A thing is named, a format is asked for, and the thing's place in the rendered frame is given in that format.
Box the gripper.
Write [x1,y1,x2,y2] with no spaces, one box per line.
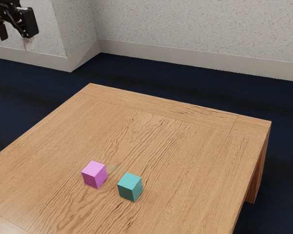
[0,0,40,52]

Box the pink block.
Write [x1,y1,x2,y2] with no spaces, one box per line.
[81,160,108,189]

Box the teal block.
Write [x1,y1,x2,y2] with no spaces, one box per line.
[116,172,144,203]

